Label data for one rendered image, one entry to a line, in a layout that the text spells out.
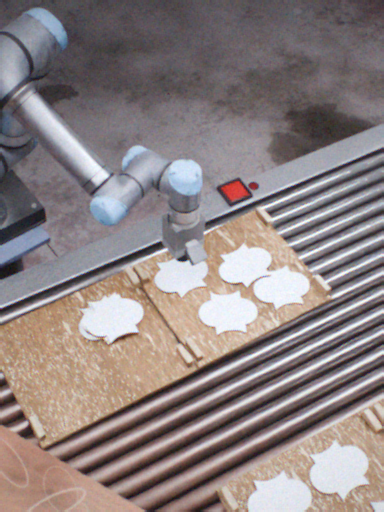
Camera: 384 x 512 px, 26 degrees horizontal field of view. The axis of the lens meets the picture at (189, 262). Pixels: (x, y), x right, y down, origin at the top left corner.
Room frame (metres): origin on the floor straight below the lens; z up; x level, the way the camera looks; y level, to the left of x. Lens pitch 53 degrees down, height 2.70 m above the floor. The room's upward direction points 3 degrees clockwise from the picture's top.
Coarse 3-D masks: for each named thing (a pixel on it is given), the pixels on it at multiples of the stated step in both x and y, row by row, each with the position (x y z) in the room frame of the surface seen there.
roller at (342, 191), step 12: (360, 180) 1.68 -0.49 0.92; (372, 180) 1.69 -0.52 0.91; (324, 192) 1.63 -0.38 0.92; (336, 192) 1.63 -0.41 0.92; (348, 192) 1.64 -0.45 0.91; (300, 204) 1.58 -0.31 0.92; (312, 204) 1.58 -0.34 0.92; (324, 204) 1.60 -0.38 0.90; (276, 216) 1.53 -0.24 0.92; (288, 216) 1.54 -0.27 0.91; (300, 216) 1.55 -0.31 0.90
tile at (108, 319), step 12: (120, 300) 1.19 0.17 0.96; (96, 312) 1.15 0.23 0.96; (108, 312) 1.15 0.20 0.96; (120, 312) 1.15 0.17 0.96; (132, 312) 1.15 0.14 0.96; (96, 324) 1.11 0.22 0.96; (108, 324) 1.11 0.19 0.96; (120, 324) 1.12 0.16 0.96; (132, 324) 1.12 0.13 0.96; (96, 336) 1.08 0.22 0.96; (108, 336) 1.08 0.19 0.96; (120, 336) 1.08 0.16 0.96
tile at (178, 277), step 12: (168, 264) 1.32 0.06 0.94; (180, 264) 1.32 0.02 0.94; (204, 264) 1.33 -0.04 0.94; (156, 276) 1.28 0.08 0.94; (168, 276) 1.28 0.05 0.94; (180, 276) 1.28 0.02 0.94; (192, 276) 1.29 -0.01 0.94; (204, 276) 1.29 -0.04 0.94; (168, 288) 1.24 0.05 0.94; (180, 288) 1.25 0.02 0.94; (192, 288) 1.25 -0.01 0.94
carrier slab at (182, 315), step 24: (216, 240) 1.42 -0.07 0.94; (240, 240) 1.42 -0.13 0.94; (264, 240) 1.43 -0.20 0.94; (144, 264) 1.32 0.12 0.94; (216, 264) 1.34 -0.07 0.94; (288, 264) 1.35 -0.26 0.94; (144, 288) 1.25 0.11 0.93; (216, 288) 1.26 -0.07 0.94; (240, 288) 1.26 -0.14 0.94; (312, 288) 1.27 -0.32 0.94; (168, 312) 1.18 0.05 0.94; (192, 312) 1.18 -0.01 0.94; (264, 312) 1.19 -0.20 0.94; (288, 312) 1.19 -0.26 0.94; (192, 336) 1.11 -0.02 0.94; (240, 336) 1.11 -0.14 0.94; (216, 360) 1.05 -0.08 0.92
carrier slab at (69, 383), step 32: (96, 288) 1.24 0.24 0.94; (128, 288) 1.24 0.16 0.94; (32, 320) 1.13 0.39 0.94; (64, 320) 1.13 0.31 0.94; (160, 320) 1.15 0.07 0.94; (0, 352) 1.03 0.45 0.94; (32, 352) 1.04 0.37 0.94; (64, 352) 1.04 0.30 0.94; (96, 352) 1.05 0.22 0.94; (128, 352) 1.05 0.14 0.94; (160, 352) 1.06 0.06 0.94; (32, 384) 0.95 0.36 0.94; (64, 384) 0.95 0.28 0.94; (96, 384) 0.96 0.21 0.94; (128, 384) 0.96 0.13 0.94; (160, 384) 0.97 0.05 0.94; (64, 416) 0.87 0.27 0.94; (96, 416) 0.87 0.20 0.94
